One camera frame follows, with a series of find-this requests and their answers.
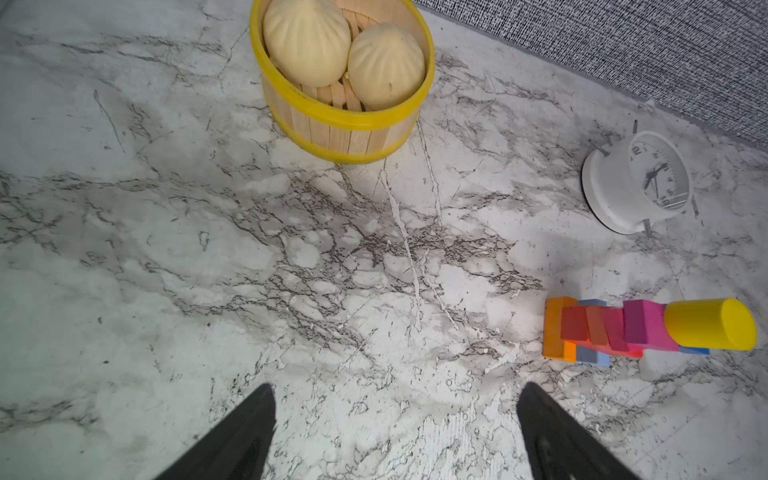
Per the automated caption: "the orange-red wood block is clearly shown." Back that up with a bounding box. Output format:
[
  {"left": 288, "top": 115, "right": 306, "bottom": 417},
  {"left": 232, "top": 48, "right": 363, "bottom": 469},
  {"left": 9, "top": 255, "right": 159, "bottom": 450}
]
[{"left": 586, "top": 306, "right": 643, "bottom": 359}]

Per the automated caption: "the light blue wood block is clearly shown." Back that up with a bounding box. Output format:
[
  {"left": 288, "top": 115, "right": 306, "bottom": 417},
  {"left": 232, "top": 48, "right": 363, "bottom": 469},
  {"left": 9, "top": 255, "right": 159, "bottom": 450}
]
[{"left": 577, "top": 299, "right": 610, "bottom": 368}]

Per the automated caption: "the orange wood bar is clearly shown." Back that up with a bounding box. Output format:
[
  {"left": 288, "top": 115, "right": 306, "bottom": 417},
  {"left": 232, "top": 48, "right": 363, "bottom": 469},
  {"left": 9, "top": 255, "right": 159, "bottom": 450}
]
[{"left": 542, "top": 297, "right": 578, "bottom": 363}]

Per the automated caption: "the magenta wood cube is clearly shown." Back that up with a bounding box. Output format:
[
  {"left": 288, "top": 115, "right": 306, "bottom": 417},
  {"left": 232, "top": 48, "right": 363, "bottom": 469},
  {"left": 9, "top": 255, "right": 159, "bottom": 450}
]
[{"left": 623, "top": 300, "right": 679, "bottom": 352}]

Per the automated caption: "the yellow rimmed wooden steamer basket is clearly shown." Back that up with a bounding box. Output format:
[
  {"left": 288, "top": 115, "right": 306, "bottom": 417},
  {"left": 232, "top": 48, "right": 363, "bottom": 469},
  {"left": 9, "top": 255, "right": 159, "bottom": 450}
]
[{"left": 250, "top": 0, "right": 436, "bottom": 164}]

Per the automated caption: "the cream steamed bun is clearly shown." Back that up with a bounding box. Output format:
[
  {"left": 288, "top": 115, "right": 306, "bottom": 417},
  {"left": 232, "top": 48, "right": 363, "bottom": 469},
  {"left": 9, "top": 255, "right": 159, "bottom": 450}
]
[
  {"left": 262, "top": 0, "right": 352, "bottom": 88},
  {"left": 347, "top": 23, "right": 426, "bottom": 111}
]

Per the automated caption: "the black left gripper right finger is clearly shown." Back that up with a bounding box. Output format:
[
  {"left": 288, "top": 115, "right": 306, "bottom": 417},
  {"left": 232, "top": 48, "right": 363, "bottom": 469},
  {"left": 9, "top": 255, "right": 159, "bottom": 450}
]
[{"left": 516, "top": 382, "right": 637, "bottom": 480}]

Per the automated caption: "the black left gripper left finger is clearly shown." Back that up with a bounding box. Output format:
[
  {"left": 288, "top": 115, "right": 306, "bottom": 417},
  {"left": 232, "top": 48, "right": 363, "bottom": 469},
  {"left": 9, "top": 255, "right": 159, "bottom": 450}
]
[{"left": 158, "top": 383, "right": 276, "bottom": 479}]

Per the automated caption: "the left cream steamed bun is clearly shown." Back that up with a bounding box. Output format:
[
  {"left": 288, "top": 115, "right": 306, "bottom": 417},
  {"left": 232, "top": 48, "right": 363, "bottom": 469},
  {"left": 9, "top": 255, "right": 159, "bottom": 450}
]
[{"left": 262, "top": 0, "right": 352, "bottom": 88}]

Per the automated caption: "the yellow wood cylinder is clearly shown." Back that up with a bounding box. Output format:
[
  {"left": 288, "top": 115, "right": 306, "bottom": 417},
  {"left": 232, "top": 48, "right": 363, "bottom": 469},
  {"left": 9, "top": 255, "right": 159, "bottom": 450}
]
[{"left": 664, "top": 299, "right": 757, "bottom": 351}]

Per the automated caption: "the dark blue wood cube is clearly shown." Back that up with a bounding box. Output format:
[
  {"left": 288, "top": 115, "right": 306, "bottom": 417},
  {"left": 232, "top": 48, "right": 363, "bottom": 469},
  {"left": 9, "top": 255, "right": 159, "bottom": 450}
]
[{"left": 678, "top": 346, "right": 710, "bottom": 355}]

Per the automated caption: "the white round alarm clock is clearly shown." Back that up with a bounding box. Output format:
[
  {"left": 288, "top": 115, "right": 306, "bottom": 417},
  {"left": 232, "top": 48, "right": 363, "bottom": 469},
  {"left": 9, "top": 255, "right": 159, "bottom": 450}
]
[{"left": 581, "top": 127, "right": 693, "bottom": 237}]

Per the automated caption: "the right cream steamed bun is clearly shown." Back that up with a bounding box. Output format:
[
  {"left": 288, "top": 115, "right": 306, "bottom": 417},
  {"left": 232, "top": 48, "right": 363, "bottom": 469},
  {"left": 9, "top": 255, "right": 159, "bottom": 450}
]
[{"left": 347, "top": 23, "right": 426, "bottom": 111}]

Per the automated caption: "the red wood block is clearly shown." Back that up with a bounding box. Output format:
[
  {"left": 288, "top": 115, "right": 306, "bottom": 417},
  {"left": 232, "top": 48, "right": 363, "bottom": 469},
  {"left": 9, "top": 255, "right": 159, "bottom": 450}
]
[{"left": 560, "top": 306, "right": 590, "bottom": 345}]

